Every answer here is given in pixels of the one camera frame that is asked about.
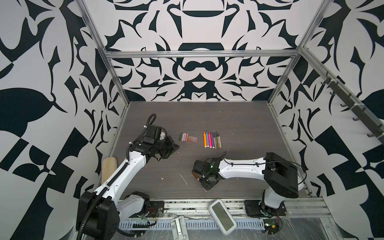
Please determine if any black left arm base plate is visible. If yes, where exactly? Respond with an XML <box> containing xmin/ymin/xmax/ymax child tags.
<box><xmin>145</xmin><ymin>201</ymin><xmax>165</xmax><ymax>218</ymax></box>

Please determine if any gold cap beige marker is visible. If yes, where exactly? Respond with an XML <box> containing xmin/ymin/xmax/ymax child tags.
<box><xmin>212</xmin><ymin>133</ymin><xmax>217</xmax><ymax>149</ymax></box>

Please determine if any white tablet device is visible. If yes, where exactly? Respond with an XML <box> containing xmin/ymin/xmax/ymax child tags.
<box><xmin>208</xmin><ymin>200</ymin><xmax>237</xmax><ymax>236</ymax></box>

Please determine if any aluminium corner post back right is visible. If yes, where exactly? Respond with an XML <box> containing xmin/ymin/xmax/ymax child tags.
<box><xmin>268</xmin><ymin>0</ymin><xmax>333</xmax><ymax>105</ymax></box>

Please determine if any aluminium corner post back left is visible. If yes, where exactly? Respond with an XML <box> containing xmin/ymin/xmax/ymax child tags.
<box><xmin>74</xmin><ymin>1</ymin><xmax>130</xmax><ymax>107</ymax></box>

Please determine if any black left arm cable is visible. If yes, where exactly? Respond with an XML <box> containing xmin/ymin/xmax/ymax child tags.
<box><xmin>75</xmin><ymin>191</ymin><xmax>104</xmax><ymax>240</ymax></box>

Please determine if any pink red highlighter pen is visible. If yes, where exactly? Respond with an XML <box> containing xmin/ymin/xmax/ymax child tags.
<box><xmin>208</xmin><ymin>132</ymin><xmax>213</xmax><ymax>148</ymax></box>

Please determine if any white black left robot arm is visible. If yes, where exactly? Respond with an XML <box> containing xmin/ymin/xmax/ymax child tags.
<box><xmin>76</xmin><ymin>124</ymin><xmax>179</xmax><ymax>240</ymax></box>

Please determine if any grey hook rack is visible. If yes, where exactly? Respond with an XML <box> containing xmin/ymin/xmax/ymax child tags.
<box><xmin>320</xmin><ymin>72</ymin><xmax>384</xmax><ymax>145</ymax></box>

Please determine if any beige sponge block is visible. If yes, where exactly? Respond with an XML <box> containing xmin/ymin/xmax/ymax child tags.
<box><xmin>101</xmin><ymin>157</ymin><xmax>118</xmax><ymax>184</ymax></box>

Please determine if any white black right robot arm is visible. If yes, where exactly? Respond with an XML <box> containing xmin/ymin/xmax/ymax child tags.
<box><xmin>192</xmin><ymin>153</ymin><xmax>305</xmax><ymax>210</ymax></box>

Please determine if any orange highlighter pen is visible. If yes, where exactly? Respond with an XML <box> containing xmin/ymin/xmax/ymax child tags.
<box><xmin>203</xmin><ymin>131</ymin><xmax>208</xmax><ymax>148</ymax></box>

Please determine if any white bracket front rail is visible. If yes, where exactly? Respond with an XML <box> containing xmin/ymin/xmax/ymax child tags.
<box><xmin>171</xmin><ymin>216</ymin><xmax>189</xmax><ymax>240</ymax></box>

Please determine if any purple highlighter pen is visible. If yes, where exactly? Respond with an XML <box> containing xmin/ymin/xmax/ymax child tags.
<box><xmin>210</xmin><ymin>132</ymin><xmax>216</xmax><ymax>149</ymax></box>

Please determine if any blue highlighter pen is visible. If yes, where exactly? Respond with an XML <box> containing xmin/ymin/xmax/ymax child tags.
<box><xmin>205</xmin><ymin>131</ymin><xmax>210</xmax><ymax>148</ymax></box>

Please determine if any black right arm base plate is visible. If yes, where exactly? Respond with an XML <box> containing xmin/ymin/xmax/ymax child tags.
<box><xmin>244</xmin><ymin>200</ymin><xmax>286</xmax><ymax>219</ymax></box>

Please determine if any small circuit board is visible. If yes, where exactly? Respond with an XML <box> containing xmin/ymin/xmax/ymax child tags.
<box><xmin>263</xmin><ymin>218</ymin><xmax>283</xmax><ymax>236</ymax></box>

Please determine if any aluminium corner post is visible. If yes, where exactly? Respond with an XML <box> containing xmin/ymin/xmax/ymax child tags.
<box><xmin>74</xmin><ymin>1</ymin><xmax>130</xmax><ymax>107</ymax></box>
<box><xmin>268</xmin><ymin>0</ymin><xmax>333</xmax><ymax>105</ymax></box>

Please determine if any aluminium horizontal back bar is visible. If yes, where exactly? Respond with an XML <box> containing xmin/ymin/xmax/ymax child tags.
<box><xmin>105</xmin><ymin>50</ymin><xmax>298</xmax><ymax>59</ymax></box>

